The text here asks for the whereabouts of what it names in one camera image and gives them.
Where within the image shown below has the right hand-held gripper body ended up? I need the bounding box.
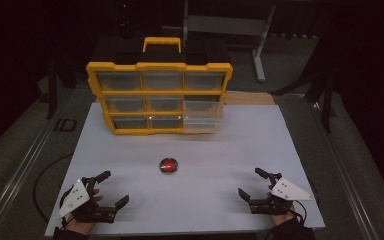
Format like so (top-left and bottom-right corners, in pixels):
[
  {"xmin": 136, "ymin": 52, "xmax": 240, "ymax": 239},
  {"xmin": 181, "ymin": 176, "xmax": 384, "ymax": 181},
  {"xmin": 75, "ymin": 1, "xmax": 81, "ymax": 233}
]
[{"xmin": 248, "ymin": 172, "xmax": 316, "ymax": 216}]

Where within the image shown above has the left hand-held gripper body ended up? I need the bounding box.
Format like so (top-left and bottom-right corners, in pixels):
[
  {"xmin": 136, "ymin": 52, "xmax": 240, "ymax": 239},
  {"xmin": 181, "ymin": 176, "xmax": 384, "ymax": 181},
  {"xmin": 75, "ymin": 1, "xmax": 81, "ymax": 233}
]
[{"xmin": 56, "ymin": 176, "xmax": 118, "ymax": 224}]

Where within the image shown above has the red round button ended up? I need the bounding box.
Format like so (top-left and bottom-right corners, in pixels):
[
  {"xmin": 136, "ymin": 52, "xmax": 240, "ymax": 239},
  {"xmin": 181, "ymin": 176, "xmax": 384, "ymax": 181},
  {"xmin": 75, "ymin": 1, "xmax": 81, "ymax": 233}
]
[{"xmin": 159, "ymin": 157, "xmax": 179, "ymax": 176}]

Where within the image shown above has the clear plastic drawer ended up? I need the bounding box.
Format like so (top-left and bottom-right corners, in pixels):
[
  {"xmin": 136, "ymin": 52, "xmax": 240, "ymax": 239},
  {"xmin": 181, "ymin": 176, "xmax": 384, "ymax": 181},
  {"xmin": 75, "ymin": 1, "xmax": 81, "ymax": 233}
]
[{"xmin": 182, "ymin": 99, "xmax": 225, "ymax": 135}]

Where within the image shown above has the person's left hand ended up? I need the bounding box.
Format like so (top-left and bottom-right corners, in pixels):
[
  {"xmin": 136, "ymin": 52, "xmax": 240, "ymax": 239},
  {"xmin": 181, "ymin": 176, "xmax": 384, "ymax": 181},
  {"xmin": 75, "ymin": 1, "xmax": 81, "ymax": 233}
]
[{"xmin": 63, "ymin": 187, "xmax": 104, "ymax": 236}]

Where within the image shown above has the person's right hand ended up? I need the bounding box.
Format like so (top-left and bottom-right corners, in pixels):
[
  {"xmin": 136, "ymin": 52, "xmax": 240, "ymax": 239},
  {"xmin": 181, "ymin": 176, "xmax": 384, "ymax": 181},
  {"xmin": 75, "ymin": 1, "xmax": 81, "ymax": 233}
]
[{"xmin": 266, "ymin": 184, "xmax": 297, "ymax": 227}]

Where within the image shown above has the wooden board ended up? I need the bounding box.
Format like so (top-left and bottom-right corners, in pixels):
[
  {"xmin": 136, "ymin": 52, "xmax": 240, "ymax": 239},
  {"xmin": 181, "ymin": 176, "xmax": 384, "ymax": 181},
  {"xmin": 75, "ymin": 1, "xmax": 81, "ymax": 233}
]
[{"xmin": 225, "ymin": 91, "xmax": 276, "ymax": 106}]

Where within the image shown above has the black tripod stand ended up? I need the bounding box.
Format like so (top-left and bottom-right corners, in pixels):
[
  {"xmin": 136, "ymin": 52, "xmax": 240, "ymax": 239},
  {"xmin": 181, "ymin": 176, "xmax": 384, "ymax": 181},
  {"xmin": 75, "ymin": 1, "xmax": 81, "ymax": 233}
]
[
  {"xmin": 273, "ymin": 59, "xmax": 337, "ymax": 134},
  {"xmin": 39, "ymin": 58, "xmax": 78, "ymax": 120}
]

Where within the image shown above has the yellow and black drawer organizer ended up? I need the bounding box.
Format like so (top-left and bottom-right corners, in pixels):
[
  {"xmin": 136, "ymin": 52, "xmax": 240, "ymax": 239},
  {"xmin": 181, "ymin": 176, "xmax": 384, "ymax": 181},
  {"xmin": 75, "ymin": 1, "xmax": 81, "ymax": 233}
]
[{"xmin": 85, "ymin": 36, "xmax": 234, "ymax": 136}]

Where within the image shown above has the grey metal stand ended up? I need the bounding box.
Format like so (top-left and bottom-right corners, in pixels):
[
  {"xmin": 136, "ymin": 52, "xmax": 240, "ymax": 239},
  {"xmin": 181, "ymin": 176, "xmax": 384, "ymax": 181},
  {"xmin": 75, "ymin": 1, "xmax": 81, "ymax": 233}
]
[{"xmin": 182, "ymin": 0, "xmax": 278, "ymax": 83}]

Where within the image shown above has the black cable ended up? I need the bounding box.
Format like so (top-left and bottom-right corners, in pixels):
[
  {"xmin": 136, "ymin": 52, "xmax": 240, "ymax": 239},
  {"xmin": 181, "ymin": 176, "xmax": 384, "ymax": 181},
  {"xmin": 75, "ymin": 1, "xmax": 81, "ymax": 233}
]
[
  {"xmin": 32, "ymin": 153, "xmax": 76, "ymax": 225},
  {"xmin": 292, "ymin": 179, "xmax": 320, "ymax": 225}
]

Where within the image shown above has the metal table rail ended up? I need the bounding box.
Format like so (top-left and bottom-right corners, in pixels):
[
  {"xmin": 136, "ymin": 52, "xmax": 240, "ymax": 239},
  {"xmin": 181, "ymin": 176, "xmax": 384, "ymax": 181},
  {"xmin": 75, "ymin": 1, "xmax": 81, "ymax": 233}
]
[
  {"xmin": 304, "ymin": 94, "xmax": 379, "ymax": 240},
  {"xmin": 0, "ymin": 88, "xmax": 93, "ymax": 240}
]

